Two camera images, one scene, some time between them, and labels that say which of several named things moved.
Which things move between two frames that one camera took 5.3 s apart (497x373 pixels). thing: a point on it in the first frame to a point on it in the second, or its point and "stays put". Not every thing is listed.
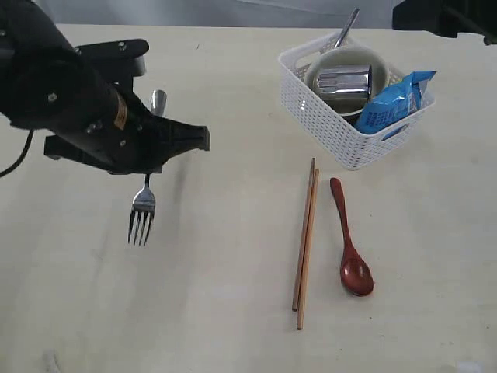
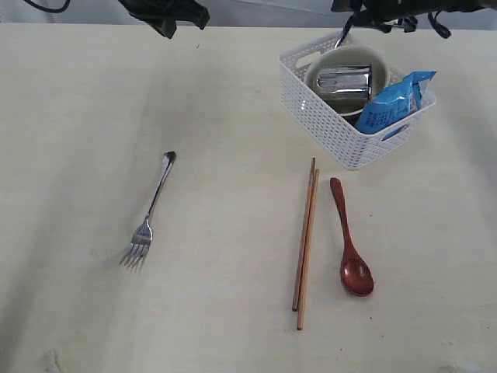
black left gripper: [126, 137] to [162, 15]
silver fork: [144, 209] to [143, 237]
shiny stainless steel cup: [352, 79] stays put
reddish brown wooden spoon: [356, 274] stays put
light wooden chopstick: [308, 251] stays put
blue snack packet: [404, 98] stays put
